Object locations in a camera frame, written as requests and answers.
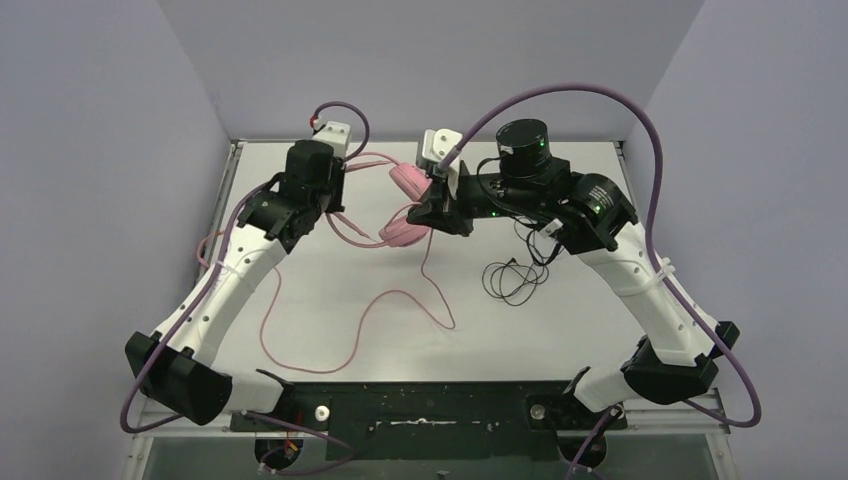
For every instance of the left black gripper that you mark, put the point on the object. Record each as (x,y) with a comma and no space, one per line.
(337,183)

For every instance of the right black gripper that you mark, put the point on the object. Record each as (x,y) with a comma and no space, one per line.
(441,211)

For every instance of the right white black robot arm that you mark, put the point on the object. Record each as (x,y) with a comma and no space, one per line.
(588,216)

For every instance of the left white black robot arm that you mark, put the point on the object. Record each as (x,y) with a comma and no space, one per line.
(174,365)

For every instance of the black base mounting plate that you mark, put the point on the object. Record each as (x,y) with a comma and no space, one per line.
(430,420)

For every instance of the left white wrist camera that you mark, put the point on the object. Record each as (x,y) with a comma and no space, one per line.
(335,134)

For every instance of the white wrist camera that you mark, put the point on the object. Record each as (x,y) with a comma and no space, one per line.
(335,134)
(434,147)

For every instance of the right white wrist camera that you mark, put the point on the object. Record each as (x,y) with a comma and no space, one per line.
(434,147)

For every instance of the black on-ear headphones with cable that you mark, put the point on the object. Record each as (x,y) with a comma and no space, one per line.
(514,283)

